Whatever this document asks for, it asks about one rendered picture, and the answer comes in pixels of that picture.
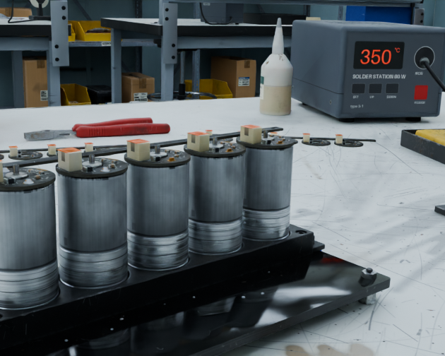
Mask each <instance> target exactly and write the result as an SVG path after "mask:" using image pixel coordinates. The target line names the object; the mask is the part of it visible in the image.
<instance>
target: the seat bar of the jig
mask: <svg viewBox="0 0 445 356"><path fill-rule="evenodd" d="M313 242H314V233H313V232H312V231H309V230H306V229H304V228H301V227H298V226H296V225H292V224H290V230H289V237H286V238H285V239H280V240H276V241H267V242H264V241H254V240H249V239H244V238H242V248H241V249H240V250H239V251H237V252H235V253H231V254H225V255H203V254H196V253H193V252H190V251H189V257H188V259H189V262H188V264H187V265H185V266H182V267H181V268H177V269H174V270H169V271H143V270H139V269H136V268H132V267H130V266H128V279H127V280H126V281H124V282H123V283H121V284H118V285H115V286H113V287H107V288H102V289H94V290H87V289H78V288H74V287H69V286H67V285H64V284H62V283H61V282H60V274H59V267H58V276H59V296H58V297H57V298H56V299H55V300H54V301H53V302H50V303H49V304H46V305H43V306H41V307H36V308H32V309H24V310H3V309H0V350H3V349H6V348H9V347H12V346H15V345H19V344H21V343H26V342H28V341H31V340H35V339H38V338H41V337H45V336H48V335H51V334H54V333H58V332H60V331H65V330H67V329H70V328H74V327H77V326H81V325H83V324H87V323H90V322H93V321H97V320H99V319H103V318H106V317H108V316H113V315H115V314H120V313H122V312H126V311H129V310H132V309H135V308H139V307H142V306H145V305H147V304H152V303H154V302H159V301H161V300H164V299H168V298H171V297H174V296H177V295H181V294H184V293H187V292H191V291H193V290H197V289H200V288H202V287H207V286H209V285H213V284H216V283H220V282H222V281H226V280H229V279H232V278H236V277H239V276H241V275H246V274H248V273H253V272H255V271H259V270H261V269H265V268H268V267H271V266H275V265H278V264H280V263H285V262H287V261H291V260H294V259H298V258H301V257H303V256H307V255H310V254H313Z"/></svg>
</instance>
